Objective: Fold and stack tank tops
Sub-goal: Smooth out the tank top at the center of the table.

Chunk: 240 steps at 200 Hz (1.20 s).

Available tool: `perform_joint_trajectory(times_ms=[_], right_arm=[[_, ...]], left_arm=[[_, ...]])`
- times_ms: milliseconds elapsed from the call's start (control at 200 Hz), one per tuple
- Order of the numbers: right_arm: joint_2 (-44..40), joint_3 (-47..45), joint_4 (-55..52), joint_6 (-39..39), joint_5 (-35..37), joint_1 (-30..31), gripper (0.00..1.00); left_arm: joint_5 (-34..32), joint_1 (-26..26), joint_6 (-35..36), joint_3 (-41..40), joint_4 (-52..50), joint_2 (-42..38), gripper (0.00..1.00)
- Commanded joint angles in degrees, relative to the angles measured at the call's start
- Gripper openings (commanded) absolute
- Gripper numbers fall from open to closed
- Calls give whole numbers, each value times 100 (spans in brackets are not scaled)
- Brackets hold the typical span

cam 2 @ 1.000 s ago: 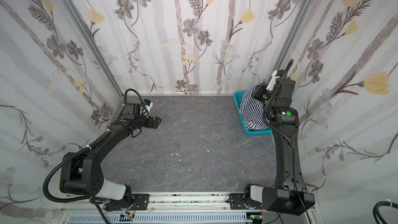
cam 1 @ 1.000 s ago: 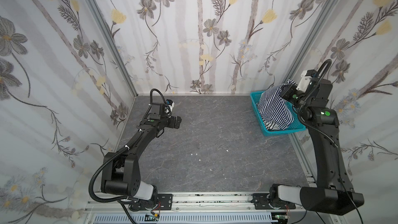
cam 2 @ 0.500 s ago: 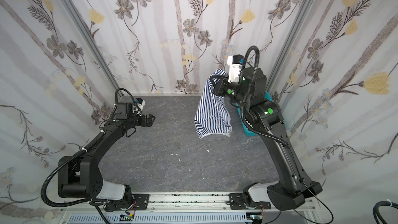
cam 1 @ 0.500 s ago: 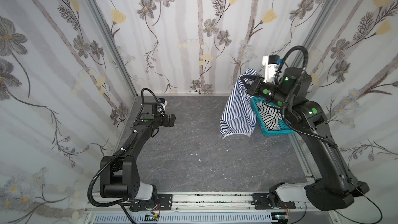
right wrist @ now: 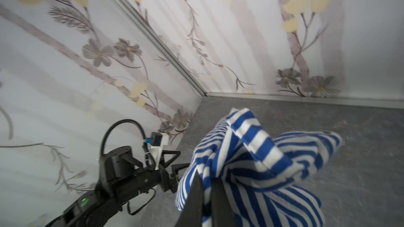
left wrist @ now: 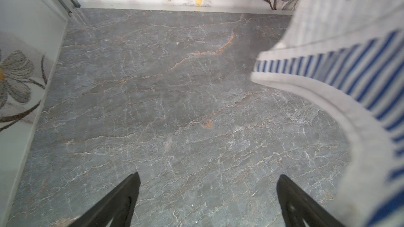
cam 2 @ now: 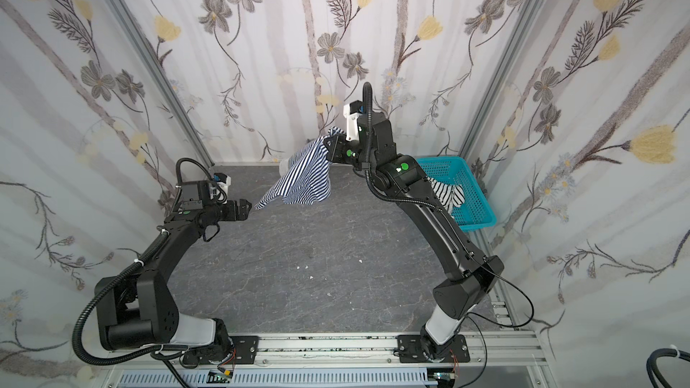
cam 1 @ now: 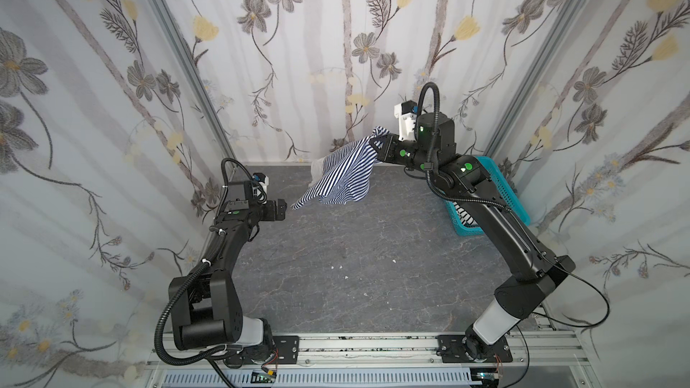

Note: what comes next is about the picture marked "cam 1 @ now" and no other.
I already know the blue striped tank top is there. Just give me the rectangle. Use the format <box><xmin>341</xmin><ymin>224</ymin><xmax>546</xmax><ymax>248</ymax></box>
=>
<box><xmin>291</xmin><ymin>127</ymin><xmax>390</xmax><ymax>210</ymax></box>

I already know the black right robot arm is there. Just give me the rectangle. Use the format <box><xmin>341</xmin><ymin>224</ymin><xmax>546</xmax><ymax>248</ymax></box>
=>
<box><xmin>370</xmin><ymin>113</ymin><xmax>575</xmax><ymax>362</ymax></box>

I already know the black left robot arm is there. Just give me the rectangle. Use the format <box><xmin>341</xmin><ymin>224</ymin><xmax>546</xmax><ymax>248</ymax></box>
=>
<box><xmin>155</xmin><ymin>174</ymin><xmax>287</xmax><ymax>366</ymax></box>

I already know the black striped tank top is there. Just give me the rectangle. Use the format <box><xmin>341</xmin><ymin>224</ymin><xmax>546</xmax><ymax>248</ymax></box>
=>
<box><xmin>453</xmin><ymin>202</ymin><xmax>477</xmax><ymax>228</ymax></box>

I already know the teal plastic basket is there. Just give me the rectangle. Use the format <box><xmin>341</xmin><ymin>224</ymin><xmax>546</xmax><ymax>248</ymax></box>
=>
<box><xmin>445</xmin><ymin>156</ymin><xmax>531</xmax><ymax>236</ymax></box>

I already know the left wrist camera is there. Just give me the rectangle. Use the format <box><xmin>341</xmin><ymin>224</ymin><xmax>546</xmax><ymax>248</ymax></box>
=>
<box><xmin>253</xmin><ymin>172</ymin><xmax>270</xmax><ymax>191</ymax></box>

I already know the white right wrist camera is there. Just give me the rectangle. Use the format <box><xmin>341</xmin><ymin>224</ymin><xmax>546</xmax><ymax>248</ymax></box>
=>
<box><xmin>394</xmin><ymin>101</ymin><xmax>418</xmax><ymax>141</ymax></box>

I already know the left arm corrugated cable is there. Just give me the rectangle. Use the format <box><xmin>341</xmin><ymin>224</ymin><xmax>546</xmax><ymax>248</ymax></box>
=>
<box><xmin>153</xmin><ymin>260</ymin><xmax>227</xmax><ymax>366</ymax></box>

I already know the white vented cable duct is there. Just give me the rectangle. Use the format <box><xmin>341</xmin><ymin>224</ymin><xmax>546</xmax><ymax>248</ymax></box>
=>
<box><xmin>161</xmin><ymin>368</ymin><xmax>475</xmax><ymax>388</ymax></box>

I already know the aluminium corner post left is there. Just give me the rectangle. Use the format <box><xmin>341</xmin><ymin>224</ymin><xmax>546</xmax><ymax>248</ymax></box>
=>
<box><xmin>147</xmin><ymin>0</ymin><xmax>235</xmax><ymax>158</ymax></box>

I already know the aluminium corner post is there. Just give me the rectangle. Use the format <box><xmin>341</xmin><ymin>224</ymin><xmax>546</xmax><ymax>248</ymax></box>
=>
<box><xmin>484</xmin><ymin>0</ymin><xmax>588</xmax><ymax>157</ymax></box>
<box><xmin>147</xmin><ymin>0</ymin><xmax>235</xmax><ymax>158</ymax></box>

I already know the aluminium corner post right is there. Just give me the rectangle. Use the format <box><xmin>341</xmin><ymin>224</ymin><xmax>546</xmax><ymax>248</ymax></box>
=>
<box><xmin>484</xmin><ymin>0</ymin><xmax>588</xmax><ymax>157</ymax></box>

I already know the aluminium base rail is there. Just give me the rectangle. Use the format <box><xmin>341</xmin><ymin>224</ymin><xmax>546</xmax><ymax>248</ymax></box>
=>
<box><xmin>144</xmin><ymin>331</ymin><xmax>586</xmax><ymax>370</ymax></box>

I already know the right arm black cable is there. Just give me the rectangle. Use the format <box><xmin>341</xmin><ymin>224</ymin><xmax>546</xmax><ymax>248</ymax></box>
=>
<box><xmin>500</xmin><ymin>266</ymin><xmax>611</xmax><ymax>388</ymax></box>

